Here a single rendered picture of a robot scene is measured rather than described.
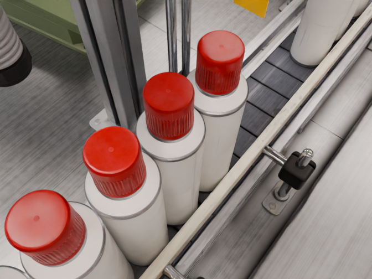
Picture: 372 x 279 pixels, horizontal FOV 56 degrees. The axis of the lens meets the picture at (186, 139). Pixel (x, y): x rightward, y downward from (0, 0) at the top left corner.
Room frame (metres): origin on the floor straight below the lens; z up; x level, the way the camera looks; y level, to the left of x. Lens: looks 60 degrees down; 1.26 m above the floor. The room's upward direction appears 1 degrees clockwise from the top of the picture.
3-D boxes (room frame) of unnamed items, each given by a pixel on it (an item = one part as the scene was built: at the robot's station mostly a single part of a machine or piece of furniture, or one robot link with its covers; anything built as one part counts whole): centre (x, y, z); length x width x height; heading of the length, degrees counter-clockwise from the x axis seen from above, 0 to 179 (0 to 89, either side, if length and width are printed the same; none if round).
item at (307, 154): (0.17, -0.12, 0.89); 0.03 x 0.03 x 0.12; 51
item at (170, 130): (0.14, 0.01, 0.98); 0.05 x 0.05 x 0.20
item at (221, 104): (0.18, -0.02, 0.98); 0.05 x 0.05 x 0.20
